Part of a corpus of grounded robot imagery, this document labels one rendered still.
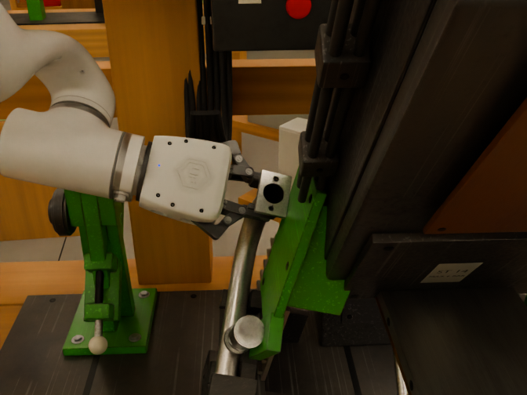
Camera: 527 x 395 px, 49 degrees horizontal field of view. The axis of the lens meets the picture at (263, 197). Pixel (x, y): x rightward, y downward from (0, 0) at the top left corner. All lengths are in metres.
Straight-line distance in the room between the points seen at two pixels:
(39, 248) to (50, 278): 1.81
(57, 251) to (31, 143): 2.28
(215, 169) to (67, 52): 0.21
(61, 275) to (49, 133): 0.55
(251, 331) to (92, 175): 0.26
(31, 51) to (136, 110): 0.36
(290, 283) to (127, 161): 0.23
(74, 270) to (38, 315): 0.16
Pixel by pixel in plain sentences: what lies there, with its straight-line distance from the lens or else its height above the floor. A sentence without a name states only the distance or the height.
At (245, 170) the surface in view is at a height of 1.23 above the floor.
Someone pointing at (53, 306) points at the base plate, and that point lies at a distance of 1.09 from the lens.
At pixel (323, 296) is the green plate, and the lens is 0.69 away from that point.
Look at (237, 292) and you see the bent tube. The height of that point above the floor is 1.05.
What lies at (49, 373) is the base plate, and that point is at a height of 0.90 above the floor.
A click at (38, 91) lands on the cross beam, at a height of 1.24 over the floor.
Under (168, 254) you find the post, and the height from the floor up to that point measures 0.95.
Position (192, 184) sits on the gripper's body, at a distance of 0.69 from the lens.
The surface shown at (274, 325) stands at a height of 1.10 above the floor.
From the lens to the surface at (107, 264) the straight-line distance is 0.91.
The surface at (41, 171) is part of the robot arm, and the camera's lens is 0.70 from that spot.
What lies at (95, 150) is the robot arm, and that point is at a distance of 0.69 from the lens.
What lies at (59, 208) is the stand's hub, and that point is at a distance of 0.88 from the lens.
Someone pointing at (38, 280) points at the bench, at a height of 0.88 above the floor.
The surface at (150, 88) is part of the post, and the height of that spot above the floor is 1.27.
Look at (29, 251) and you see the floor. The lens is 3.00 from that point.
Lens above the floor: 1.55
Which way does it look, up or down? 28 degrees down
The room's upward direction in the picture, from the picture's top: straight up
